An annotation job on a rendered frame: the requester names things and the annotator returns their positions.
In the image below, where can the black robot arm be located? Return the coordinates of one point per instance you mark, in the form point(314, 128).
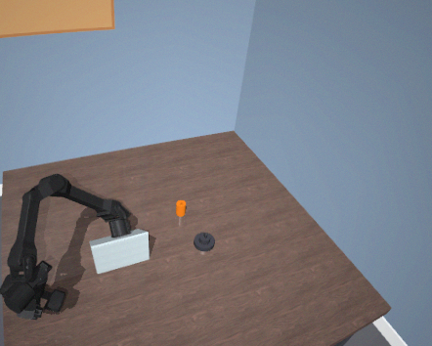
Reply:
point(20, 298)

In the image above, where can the orange cylinder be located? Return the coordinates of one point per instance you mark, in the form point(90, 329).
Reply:
point(180, 208)

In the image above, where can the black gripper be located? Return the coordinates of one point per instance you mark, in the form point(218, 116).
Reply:
point(55, 299)

